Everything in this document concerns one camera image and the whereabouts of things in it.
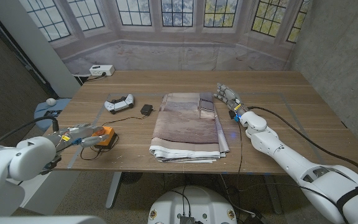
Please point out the folded brown printed towel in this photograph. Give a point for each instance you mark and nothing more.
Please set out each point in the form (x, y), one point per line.
(186, 127)

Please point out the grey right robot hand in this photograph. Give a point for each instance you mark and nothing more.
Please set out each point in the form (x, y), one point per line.
(230, 97)

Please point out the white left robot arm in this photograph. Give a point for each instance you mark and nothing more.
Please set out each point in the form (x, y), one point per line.
(17, 168)

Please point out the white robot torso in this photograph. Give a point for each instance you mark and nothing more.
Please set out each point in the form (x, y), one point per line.
(194, 202)

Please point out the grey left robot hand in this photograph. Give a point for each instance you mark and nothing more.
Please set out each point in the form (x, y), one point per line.
(76, 134)

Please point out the orange button electronic device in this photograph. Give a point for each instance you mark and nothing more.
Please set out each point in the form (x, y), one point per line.
(109, 132)

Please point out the black power adapter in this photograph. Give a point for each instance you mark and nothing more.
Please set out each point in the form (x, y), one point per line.
(147, 109)

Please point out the white game controller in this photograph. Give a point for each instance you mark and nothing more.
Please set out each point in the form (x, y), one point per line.
(120, 103)

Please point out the white ball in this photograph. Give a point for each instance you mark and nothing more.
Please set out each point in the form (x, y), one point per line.
(51, 101)

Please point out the white power strip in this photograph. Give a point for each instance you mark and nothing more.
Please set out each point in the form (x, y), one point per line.
(101, 70)

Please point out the blue round stool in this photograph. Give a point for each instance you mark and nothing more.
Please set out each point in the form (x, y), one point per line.
(42, 107)

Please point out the white table leg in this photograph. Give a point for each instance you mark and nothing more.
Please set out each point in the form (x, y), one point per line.
(273, 194)
(113, 189)

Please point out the printed window backdrop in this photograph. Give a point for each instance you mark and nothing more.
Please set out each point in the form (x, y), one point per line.
(172, 49)

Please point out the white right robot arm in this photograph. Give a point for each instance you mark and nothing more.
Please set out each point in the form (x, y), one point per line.
(291, 161)

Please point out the black phone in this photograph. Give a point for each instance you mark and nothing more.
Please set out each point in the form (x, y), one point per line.
(52, 113)

